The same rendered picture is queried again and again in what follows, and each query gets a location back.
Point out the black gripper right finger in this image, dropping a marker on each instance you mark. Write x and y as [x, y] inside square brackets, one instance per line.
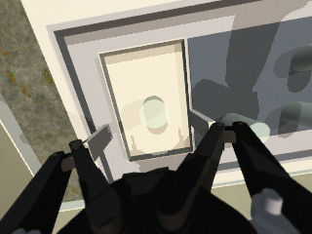
[280, 205]

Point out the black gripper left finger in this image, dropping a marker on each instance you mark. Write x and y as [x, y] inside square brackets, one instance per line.
[37, 207]

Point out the clear glass cylinder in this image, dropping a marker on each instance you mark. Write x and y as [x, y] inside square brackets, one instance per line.
[298, 112]
[154, 113]
[302, 58]
[260, 129]

